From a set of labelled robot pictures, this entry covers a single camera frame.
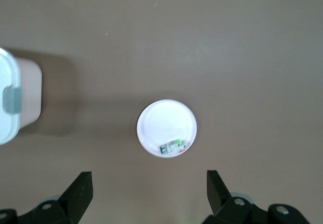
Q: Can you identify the white lidded storage box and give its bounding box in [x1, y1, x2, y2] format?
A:
[0, 46, 42, 146]

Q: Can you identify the pale pink round plate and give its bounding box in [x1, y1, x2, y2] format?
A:
[136, 99, 197, 158]

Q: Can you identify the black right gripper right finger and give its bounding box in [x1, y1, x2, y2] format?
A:
[201, 170, 310, 224]

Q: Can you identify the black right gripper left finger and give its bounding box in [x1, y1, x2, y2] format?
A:
[0, 171, 94, 224]

